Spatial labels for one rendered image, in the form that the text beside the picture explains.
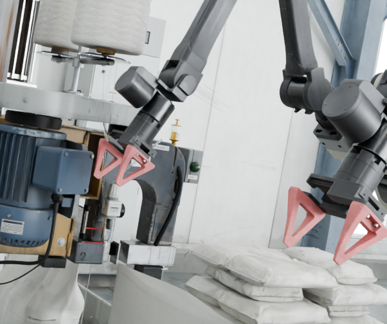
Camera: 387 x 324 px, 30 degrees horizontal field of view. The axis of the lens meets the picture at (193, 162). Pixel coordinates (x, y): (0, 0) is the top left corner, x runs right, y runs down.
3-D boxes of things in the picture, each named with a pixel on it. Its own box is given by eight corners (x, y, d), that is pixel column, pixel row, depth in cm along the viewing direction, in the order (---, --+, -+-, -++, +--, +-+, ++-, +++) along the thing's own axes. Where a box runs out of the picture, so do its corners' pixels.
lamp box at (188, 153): (198, 184, 198) (204, 151, 197) (184, 182, 195) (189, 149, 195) (183, 179, 204) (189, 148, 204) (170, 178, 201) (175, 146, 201)
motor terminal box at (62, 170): (87, 206, 155) (96, 152, 154) (55, 206, 146) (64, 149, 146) (58, 198, 159) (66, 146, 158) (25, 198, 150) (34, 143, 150)
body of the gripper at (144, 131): (130, 141, 142) (152, 111, 144) (107, 135, 150) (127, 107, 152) (152, 161, 145) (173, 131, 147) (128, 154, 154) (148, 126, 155)
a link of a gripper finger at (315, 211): (296, 240, 94) (332, 180, 97) (261, 228, 100) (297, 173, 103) (324, 267, 98) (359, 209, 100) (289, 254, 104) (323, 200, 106)
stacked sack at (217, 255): (297, 277, 501) (301, 256, 500) (217, 273, 467) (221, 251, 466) (260, 261, 537) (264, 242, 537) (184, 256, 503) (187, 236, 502)
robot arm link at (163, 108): (182, 106, 150) (168, 104, 155) (160, 85, 146) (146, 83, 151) (163, 133, 148) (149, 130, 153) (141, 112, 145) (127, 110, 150)
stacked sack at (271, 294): (306, 307, 466) (310, 286, 465) (250, 304, 446) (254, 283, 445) (251, 279, 524) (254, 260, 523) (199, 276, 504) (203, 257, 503)
